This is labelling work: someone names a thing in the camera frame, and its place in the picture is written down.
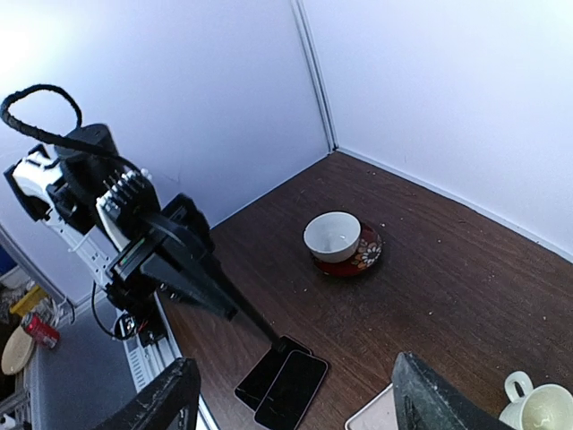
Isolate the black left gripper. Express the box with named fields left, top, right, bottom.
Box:
left=96, top=170, right=286, bottom=353

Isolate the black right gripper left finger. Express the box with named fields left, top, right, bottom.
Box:
left=95, top=357, right=201, bottom=430

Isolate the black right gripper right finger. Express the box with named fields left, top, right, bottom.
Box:
left=391, top=352, right=509, bottom=430

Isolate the black smartphone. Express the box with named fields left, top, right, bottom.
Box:
left=345, top=383, right=398, bottom=430
left=254, top=351, right=329, bottom=430
left=235, top=335, right=312, bottom=411

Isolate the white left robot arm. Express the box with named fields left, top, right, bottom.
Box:
left=4, top=124, right=286, bottom=351

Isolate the cream ceramic mug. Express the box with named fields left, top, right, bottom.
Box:
left=499, top=371, right=572, bottom=430

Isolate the white ceramic bowl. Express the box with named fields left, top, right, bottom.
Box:
left=303, top=211, right=362, bottom=263

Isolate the red soda can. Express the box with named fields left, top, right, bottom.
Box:
left=21, top=312, right=60, bottom=349

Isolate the beige plate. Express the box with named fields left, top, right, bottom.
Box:
left=1, top=326, right=36, bottom=375

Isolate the aluminium front rail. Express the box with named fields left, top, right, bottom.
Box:
left=124, top=295, right=216, bottom=430

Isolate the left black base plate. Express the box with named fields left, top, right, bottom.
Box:
left=138, top=327, right=167, bottom=348

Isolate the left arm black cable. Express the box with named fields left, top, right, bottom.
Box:
left=0, top=82, right=144, bottom=180

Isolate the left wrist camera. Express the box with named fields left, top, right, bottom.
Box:
left=4, top=144, right=63, bottom=221

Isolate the left aluminium frame post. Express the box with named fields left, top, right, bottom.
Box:
left=290, top=0, right=338, bottom=152

